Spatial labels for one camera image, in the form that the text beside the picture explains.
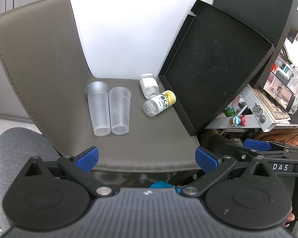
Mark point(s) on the blue red toy figure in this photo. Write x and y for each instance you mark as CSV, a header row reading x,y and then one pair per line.
x,y
238,120

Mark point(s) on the clear taped plastic cup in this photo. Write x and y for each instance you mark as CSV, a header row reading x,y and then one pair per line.
x,y
149,85

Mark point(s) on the black shallow tray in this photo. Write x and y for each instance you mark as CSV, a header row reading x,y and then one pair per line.
x,y
212,59

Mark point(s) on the frosted plastic cup right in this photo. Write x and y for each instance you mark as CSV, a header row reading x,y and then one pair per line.
x,y
119,103

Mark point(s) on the watermelon toy figure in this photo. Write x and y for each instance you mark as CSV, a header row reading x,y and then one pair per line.
x,y
229,112

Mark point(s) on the white metal box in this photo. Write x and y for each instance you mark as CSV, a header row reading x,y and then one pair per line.
x,y
256,115

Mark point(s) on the yellow-labelled clear bottle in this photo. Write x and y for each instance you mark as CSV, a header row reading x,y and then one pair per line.
x,y
159,103

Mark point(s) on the frosted plastic cup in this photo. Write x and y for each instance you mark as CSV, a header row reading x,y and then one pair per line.
x,y
98,102
119,103

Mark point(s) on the person's hand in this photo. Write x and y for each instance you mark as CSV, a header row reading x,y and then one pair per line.
x,y
290,218

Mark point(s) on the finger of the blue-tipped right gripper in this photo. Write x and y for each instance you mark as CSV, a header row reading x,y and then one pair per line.
x,y
257,145

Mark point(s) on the frosted plastic cup left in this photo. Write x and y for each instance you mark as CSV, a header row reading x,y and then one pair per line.
x,y
98,102

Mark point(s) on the teal cloth piece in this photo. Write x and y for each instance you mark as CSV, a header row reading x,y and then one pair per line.
x,y
162,185

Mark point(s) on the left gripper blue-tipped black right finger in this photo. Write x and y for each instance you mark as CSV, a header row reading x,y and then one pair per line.
x,y
216,168

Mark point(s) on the grey trouser leg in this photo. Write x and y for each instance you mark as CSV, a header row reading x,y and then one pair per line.
x,y
17,146

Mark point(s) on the small screen with picture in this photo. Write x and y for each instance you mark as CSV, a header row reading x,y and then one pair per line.
x,y
279,92

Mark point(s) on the black monitor back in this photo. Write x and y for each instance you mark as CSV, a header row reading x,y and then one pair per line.
x,y
271,18

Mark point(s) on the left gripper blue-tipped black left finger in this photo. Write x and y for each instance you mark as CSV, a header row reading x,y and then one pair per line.
x,y
78,168

